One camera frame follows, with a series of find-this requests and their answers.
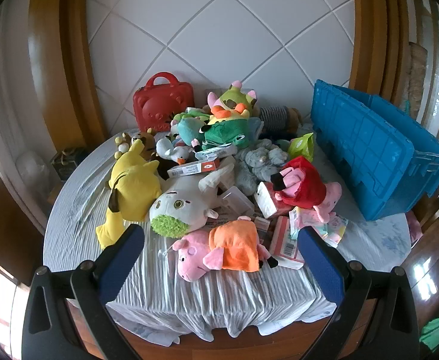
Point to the clear plastic box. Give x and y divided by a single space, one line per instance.
238 202

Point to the striped plush toy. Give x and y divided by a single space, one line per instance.
274 116

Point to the grey furry plush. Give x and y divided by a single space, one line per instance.
257 165

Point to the round wooden desktop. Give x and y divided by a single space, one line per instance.
242 348

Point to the light blue plush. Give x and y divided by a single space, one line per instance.
256 129

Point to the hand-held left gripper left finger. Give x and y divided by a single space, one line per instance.
122 258

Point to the green cloth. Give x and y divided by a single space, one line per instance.
435 332

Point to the yellow-green plush pink horns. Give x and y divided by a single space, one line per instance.
234 95

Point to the teal plush toy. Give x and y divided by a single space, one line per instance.
189 129

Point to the white goose plush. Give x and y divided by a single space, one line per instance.
167 150

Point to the small brown box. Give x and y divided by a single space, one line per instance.
262 228

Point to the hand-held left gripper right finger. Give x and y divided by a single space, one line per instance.
322 266

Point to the red plastic carry case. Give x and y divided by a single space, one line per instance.
159 108

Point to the blue plastic crate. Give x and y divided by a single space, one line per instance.
373 150

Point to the dark maroon cloth item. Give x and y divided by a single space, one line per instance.
164 168

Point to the light green packet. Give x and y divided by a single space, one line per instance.
302 148

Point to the green frog plush orange crest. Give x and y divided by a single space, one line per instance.
223 133

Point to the pastel printed packet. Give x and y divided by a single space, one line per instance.
334 228

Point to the white red medicine boxes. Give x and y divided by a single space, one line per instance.
285 243

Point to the pink pig plush red dress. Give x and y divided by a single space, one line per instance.
302 187

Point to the wooden door frame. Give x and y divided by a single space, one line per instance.
69 63
373 37

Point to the light green frog plush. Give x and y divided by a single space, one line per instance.
195 112

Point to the pink pig plush orange dress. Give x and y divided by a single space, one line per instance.
234 243

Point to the white plush with green mouth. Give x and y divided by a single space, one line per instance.
182 202

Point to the dark box with gold ribbon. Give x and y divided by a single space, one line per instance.
67 161

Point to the yellow plush toy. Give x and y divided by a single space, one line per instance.
133 183

